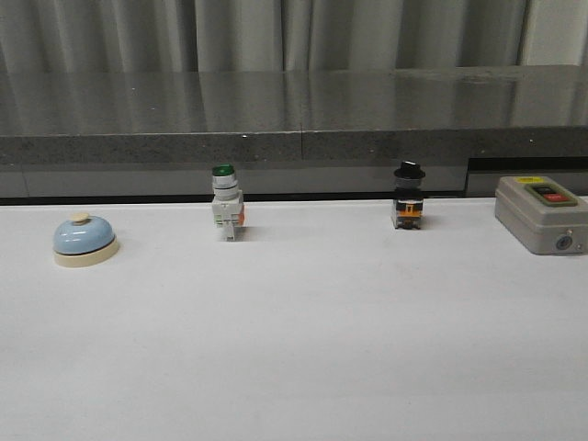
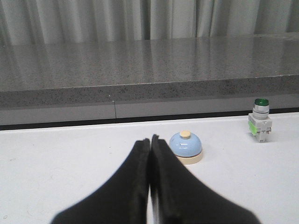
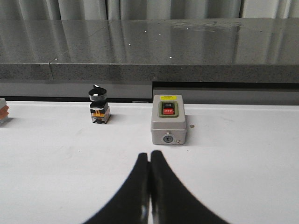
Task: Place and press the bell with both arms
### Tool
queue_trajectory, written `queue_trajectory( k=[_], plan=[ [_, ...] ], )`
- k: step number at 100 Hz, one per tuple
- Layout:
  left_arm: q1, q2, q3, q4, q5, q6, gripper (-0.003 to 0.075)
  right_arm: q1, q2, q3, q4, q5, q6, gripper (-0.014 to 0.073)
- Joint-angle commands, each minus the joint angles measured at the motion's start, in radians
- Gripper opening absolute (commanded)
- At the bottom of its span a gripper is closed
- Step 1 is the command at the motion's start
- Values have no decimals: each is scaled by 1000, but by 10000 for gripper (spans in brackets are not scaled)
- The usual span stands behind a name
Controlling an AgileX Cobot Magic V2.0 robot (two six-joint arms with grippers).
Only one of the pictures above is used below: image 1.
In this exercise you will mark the blue and cream desk bell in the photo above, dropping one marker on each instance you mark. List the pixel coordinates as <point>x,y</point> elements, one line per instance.
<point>84,240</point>

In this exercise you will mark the grey stone counter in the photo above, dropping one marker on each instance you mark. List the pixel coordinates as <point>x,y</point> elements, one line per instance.
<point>86,137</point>

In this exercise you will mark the grey curtain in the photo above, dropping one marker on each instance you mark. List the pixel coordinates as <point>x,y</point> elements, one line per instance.
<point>245,36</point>

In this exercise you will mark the green pushbutton switch module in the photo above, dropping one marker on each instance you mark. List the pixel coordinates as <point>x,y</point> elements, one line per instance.
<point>227,204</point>

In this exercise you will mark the black selector switch module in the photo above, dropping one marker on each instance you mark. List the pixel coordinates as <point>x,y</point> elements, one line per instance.
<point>408,201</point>

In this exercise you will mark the grey start-stop switch box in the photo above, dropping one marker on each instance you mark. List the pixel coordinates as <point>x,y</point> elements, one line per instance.
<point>542,215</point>

